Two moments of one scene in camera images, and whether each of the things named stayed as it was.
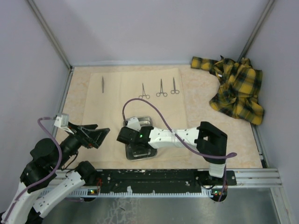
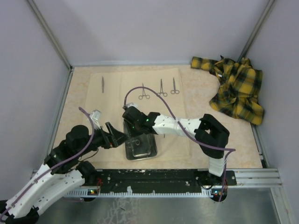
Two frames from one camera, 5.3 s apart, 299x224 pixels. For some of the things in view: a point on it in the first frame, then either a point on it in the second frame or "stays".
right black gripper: [132, 145] to [140, 133]
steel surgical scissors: [176, 91] stays
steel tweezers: [103, 84] stays
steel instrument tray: [142, 150] stays
